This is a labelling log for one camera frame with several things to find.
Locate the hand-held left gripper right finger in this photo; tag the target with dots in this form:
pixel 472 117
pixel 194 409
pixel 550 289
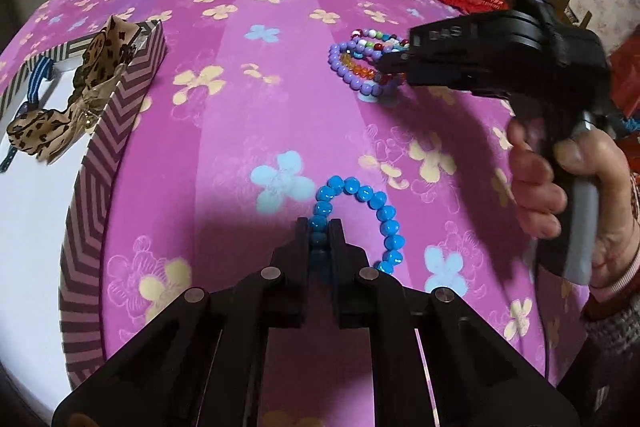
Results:
pixel 336 252

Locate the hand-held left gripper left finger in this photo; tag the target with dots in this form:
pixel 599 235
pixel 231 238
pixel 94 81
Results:
pixel 303 252

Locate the leopard print hair bow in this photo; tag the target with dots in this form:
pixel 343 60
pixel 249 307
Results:
pixel 47 132

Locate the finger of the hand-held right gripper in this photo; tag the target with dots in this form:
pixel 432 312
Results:
pixel 395 64

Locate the person's right hand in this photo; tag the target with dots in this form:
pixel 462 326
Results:
pixel 535 177

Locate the pink floral bed sheet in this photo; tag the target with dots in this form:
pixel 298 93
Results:
pixel 240 117

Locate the striped cardboard box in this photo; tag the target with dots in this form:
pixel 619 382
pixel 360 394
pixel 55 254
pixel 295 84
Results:
pixel 132 82

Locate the blue striped ribbon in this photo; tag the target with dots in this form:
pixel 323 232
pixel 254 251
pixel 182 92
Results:
pixel 36 77

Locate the person's right forearm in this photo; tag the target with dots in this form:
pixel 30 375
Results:
pixel 612 332

